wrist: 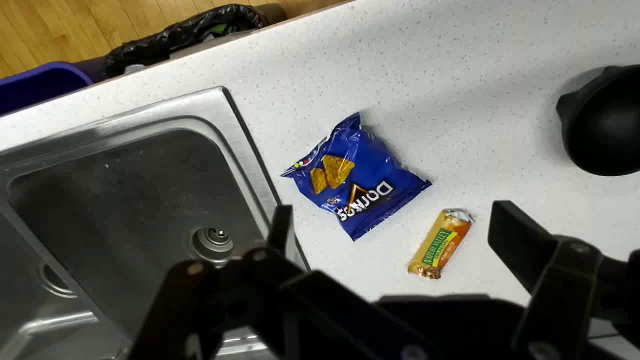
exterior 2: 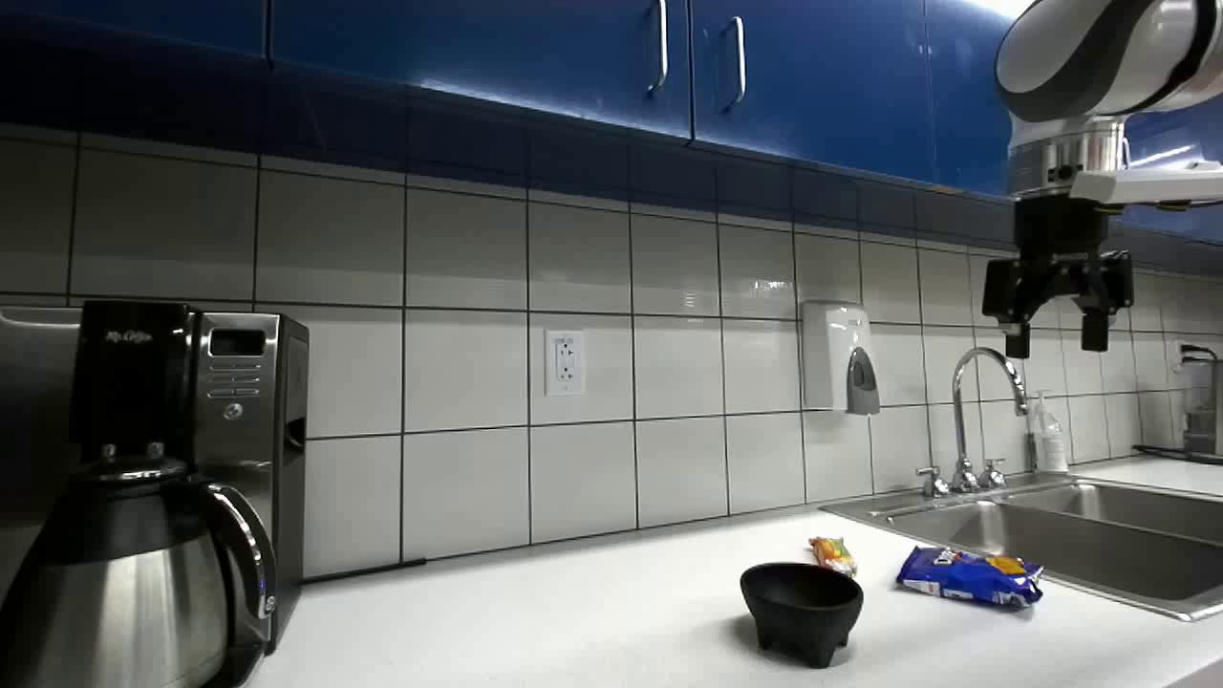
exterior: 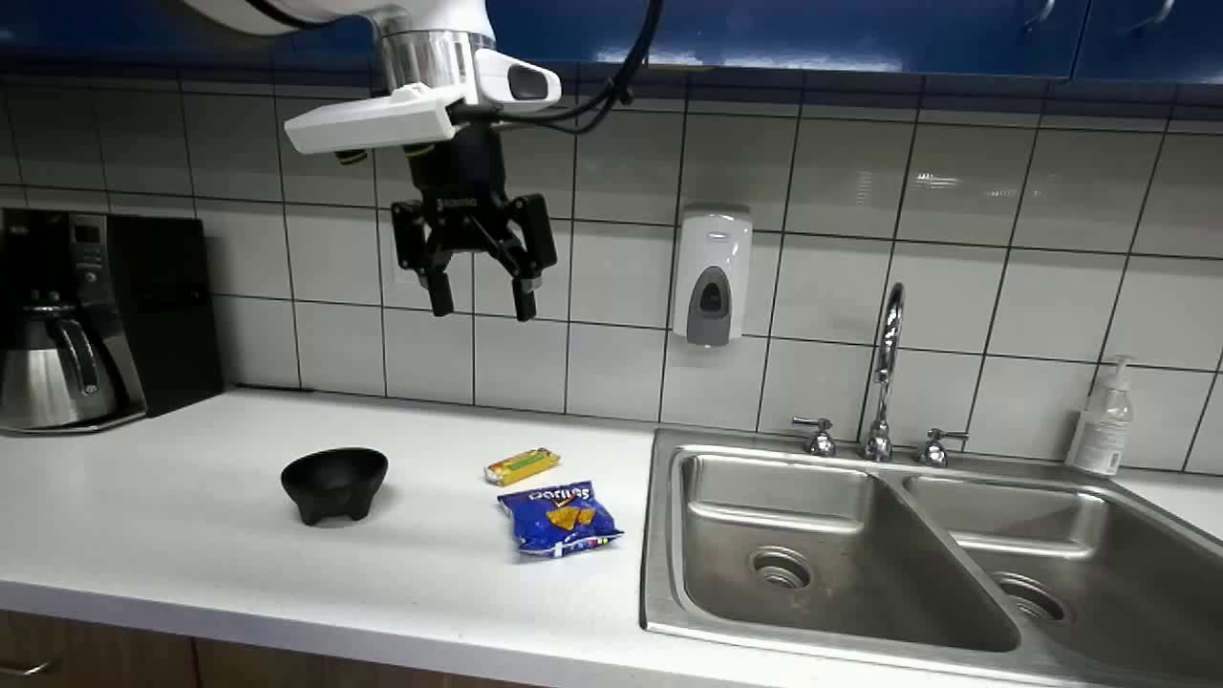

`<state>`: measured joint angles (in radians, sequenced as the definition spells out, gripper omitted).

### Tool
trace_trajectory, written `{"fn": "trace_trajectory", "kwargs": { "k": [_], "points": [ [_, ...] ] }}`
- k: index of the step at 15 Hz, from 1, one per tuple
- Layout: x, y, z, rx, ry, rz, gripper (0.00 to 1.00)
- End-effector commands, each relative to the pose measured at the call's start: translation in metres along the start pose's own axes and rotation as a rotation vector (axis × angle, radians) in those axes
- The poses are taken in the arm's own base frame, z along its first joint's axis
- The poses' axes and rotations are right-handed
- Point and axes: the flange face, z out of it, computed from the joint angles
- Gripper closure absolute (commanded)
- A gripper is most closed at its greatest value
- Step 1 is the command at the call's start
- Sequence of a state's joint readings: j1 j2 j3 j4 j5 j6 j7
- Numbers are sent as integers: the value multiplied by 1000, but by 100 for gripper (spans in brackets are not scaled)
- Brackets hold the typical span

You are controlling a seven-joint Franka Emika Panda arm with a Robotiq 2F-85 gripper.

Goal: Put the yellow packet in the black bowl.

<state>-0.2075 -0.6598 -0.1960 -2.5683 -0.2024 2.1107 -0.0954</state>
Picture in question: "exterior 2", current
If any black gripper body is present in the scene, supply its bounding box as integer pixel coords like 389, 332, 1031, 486
978, 195, 1137, 330

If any yellow granola bar packet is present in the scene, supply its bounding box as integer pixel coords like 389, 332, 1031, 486
807, 530, 861, 579

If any black bowl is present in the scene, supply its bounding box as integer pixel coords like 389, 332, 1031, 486
737, 560, 868, 674

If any chrome sink faucet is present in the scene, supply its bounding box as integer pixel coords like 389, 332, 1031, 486
913, 343, 1034, 502

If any clear soap bottle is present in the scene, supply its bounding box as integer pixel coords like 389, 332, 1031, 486
1022, 390, 1075, 479

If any steel countertop appliance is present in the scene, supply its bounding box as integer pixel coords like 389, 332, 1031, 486
1171, 335, 1223, 468

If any stainless steel sink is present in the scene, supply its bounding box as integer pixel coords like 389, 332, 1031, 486
828, 469, 1223, 626

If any blue Doritos chips bag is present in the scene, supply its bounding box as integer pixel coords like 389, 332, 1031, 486
891, 544, 1052, 616

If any blue cabinet door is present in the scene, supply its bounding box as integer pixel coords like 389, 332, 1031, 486
692, 0, 945, 185
267, 0, 694, 142

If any black steel coffee maker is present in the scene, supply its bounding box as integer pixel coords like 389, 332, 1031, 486
0, 299, 314, 644

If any stainless steel coffee carafe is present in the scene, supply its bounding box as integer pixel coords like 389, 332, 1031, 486
0, 460, 280, 688

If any white wall soap dispenser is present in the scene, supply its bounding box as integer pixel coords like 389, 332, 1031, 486
793, 299, 884, 421

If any silver cabinet handle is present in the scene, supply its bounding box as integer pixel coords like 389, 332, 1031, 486
644, 0, 677, 102
727, 11, 751, 115

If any white wall power outlet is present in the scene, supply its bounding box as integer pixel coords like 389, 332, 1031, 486
541, 324, 593, 400

